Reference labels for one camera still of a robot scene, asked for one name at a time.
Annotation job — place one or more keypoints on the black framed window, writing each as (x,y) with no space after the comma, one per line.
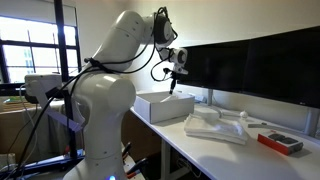
(40,50)

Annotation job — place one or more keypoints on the white device on bracket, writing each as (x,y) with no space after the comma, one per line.
(43,81)

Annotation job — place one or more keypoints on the white round knob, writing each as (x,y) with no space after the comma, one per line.
(244,114)

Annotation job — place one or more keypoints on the white monitor stand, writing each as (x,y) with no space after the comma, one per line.
(311,121)
(210,98)

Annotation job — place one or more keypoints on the black computer monitor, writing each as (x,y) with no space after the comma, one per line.
(216,66)
(290,66)

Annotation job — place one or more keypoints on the red black hand tool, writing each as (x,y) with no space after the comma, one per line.
(133,166)

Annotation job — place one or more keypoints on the red box with dark top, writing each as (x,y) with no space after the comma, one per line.
(276,145)

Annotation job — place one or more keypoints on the white table leg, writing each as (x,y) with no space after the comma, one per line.
(165,160)

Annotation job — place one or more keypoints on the brown wooden cabinet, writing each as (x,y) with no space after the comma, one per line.
(13,126)

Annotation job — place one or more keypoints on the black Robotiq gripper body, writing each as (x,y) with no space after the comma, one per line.
(173,78)

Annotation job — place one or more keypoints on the brown cardboard box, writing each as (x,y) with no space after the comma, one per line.
(136,133)

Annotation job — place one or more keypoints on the white cardboard box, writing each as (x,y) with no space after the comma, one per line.
(170,111)

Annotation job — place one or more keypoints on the black vertical pole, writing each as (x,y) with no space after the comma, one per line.
(61,40)

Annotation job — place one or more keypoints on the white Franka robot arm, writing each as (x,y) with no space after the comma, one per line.
(106,100)

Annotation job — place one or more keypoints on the green book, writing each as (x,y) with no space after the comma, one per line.
(13,99)

